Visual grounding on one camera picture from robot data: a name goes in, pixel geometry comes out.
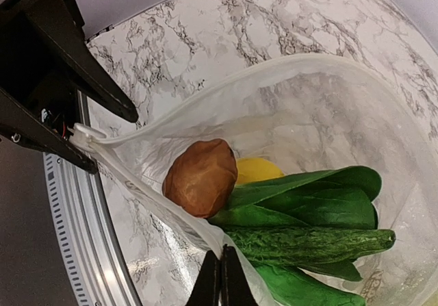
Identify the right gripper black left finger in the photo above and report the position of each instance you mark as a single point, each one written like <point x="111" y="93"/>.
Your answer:
<point x="206" y="290"/>

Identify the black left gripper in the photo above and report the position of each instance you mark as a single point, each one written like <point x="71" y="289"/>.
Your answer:
<point x="44" y="63"/>

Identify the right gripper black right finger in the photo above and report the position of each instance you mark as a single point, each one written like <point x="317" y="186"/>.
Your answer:
<point x="235" y="290"/>

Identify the light green leafy vegetable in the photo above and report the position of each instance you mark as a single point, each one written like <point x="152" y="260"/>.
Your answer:
<point x="294" y="287"/>

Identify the dark green cucumber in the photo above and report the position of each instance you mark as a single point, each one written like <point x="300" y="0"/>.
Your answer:
<point x="309" y="245"/>

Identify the brown potato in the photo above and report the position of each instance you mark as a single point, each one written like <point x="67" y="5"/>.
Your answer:
<point x="202" y="178"/>

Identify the yellow lemon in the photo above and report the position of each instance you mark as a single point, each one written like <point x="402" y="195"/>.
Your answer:
<point x="256" y="169"/>

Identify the green white bok choy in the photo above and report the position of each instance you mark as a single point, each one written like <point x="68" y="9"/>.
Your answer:
<point x="339" y="198"/>

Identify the clear zip top bag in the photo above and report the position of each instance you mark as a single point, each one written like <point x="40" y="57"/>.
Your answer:
<point x="309" y="168"/>

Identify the aluminium front frame rail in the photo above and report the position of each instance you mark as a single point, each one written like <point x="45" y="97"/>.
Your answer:
<point x="86" y="236"/>

